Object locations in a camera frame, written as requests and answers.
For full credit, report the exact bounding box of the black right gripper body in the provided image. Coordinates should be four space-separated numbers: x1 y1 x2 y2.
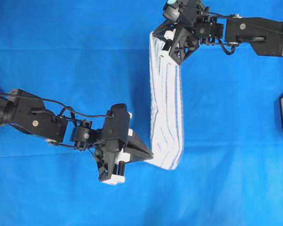
163 0 205 65

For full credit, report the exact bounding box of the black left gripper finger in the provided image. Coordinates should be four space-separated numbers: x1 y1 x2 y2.
127 129 153 157
119 147 154 163

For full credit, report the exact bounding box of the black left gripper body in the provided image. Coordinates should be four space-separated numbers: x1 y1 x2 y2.
95 104 131 185

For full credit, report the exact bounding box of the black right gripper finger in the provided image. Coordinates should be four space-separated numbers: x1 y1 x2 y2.
162 39 172 51
153 20 177 41

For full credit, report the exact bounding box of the white blue striped towel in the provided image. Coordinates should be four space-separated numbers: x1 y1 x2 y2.
148 33 184 170

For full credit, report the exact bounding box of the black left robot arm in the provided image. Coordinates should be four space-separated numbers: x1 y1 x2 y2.
0 89 154 185

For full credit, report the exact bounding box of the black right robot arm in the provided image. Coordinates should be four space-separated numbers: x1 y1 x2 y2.
153 0 283 65

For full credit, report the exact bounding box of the blue table cloth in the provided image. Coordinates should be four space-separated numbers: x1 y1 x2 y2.
0 0 283 226

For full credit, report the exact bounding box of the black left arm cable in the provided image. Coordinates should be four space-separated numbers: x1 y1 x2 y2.
0 93 115 118

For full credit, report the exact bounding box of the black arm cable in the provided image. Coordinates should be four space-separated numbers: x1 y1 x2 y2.
0 93 115 118
198 6 283 56

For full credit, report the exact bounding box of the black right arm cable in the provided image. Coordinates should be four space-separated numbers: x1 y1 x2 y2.
198 6 283 56

